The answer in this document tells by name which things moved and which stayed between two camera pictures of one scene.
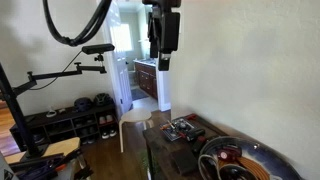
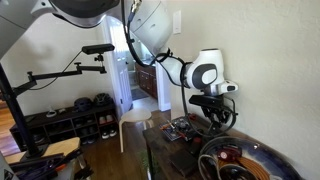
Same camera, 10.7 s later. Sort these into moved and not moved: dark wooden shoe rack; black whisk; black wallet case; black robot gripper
Moved: black robot gripper
Not moved: dark wooden shoe rack; black wallet case; black whisk
